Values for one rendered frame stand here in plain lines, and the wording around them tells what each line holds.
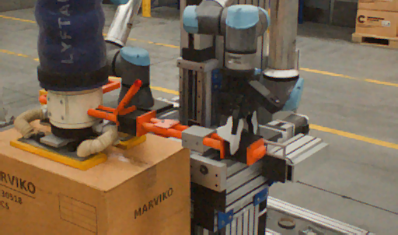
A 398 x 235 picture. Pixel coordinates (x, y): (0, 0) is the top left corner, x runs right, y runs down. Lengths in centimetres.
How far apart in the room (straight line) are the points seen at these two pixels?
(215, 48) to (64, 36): 71
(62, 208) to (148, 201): 25
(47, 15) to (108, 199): 55
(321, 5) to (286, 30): 870
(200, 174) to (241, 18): 72
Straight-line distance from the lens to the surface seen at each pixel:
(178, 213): 186
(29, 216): 184
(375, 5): 883
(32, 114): 192
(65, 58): 167
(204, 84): 213
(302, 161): 208
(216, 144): 147
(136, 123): 160
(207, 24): 149
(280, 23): 183
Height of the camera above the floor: 175
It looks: 16 degrees down
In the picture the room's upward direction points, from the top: 1 degrees counter-clockwise
